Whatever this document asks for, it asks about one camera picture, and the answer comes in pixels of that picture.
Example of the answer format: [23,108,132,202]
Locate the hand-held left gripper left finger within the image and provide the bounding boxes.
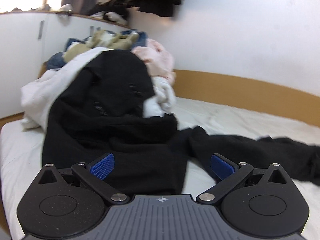
[37,153,129,204]

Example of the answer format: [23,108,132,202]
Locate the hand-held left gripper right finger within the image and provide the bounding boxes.
[197,154,291,204]

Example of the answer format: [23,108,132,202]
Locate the white and black clothes heap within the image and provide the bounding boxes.
[57,3,130,26]

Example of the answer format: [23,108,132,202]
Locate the black suit jacket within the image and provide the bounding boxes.
[42,51,179,168]

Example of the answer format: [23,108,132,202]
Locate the white crumpled garment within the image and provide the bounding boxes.
[143,76,177,118]

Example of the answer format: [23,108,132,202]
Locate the white shirt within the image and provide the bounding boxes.
[21,47,105,130]

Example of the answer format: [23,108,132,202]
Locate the beige garment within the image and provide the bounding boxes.
[62,29,139,63]

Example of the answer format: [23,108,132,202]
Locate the white cabinet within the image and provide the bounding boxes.
[0,10,130,122]

